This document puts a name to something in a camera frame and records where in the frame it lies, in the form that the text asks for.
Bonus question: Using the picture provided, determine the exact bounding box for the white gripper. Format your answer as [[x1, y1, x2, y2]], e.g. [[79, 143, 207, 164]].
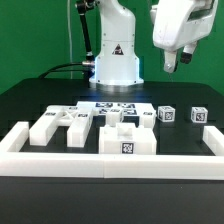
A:
[[150, 0, 218, 73]]

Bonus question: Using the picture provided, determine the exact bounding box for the white chair seat block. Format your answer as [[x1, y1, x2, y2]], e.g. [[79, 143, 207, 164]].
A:
[[99, 123, 157, 155]]

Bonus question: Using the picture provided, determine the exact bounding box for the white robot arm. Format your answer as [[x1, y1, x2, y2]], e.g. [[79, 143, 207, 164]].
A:
[[76, 0, 219, 90]]

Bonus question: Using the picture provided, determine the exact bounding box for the small white chair part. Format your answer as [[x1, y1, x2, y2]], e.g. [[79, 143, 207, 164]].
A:
[[106, 109, 124, 127]]

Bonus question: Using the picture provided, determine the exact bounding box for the white tagged cube left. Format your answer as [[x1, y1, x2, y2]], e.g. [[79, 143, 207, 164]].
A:
[[157, 106, 175, 122]]

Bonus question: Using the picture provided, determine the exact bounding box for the white tagged cube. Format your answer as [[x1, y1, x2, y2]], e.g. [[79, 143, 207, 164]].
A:
[[191, 107, 208, 123], [157, 106, 175, 122]]

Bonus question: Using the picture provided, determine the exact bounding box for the white tagged cube right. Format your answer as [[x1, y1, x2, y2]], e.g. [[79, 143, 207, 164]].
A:
[[191, 107, 208, 123]]

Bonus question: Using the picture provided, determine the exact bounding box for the white marker base sheet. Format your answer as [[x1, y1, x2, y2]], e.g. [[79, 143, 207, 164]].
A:
[[76, 101, 156, 117]]

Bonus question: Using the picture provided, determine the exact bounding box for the black cable hose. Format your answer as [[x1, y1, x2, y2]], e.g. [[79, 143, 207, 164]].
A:
[[38, 0, 98, 80]]

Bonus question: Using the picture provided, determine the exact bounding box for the white chair back frame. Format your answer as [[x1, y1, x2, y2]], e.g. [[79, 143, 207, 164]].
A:
[[29, 105, 93, 148]]

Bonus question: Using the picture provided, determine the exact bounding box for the thin white cable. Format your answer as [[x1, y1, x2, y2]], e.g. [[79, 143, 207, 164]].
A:
[[66, 0, 74, 80]]

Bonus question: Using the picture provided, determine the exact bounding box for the white U-shaped fence frame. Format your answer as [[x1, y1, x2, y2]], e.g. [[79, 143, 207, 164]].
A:
[[0, 122, 224, 180]]

